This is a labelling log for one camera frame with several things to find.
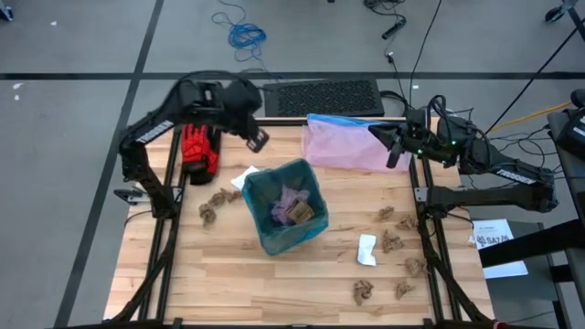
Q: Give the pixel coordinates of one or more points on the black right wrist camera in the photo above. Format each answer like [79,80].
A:
[417,118]

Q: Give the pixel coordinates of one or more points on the brown paper ball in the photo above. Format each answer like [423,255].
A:
[208,213]
[392,241]
[218,199]
[406,222]
[414,266]
[386,213]
[301,213]

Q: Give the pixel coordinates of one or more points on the black caster leg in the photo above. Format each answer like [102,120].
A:
[555,13]

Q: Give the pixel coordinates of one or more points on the black office chair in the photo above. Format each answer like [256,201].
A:
[573,132]

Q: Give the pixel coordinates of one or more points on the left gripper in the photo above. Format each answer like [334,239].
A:
[240,102]

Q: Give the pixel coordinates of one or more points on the flat pink plastic bag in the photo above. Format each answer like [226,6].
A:
[343,146]

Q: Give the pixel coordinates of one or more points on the red and black glove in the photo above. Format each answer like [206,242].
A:
[198,153]

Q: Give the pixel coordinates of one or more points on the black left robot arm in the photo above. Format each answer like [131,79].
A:
[153,130]

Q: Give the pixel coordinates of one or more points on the teal trash bag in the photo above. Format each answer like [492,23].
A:
[274,240]

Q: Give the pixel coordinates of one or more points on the white printed paper sheet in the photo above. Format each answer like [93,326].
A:
[498,256]

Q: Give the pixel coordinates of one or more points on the blue plastic bag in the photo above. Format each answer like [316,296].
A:
[333,120]

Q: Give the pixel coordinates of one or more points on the black perforated computer case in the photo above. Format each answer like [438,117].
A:
[324,97]

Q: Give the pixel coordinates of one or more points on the small pink bag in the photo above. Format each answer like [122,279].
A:
[283,206]

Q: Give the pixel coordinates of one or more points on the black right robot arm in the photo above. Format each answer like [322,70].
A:
[516,176]

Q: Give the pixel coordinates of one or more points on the black stand bar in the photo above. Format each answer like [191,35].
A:
[530,247]

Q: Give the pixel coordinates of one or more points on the grey metal bracket plate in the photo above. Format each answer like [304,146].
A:
[420,194]
[130,195]

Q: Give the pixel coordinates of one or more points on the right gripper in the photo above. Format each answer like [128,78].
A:
[429,144]

